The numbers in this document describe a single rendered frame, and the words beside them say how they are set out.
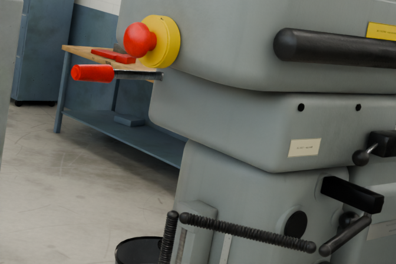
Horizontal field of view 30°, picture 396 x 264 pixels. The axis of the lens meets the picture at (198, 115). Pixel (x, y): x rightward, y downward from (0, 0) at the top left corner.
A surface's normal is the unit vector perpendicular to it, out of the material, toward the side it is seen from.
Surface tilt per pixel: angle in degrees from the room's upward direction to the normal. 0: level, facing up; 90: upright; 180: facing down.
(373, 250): 90
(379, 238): 90
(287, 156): 90
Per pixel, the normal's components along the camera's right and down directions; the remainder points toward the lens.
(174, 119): -0.71, 0.00
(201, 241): 0.68, 0.26
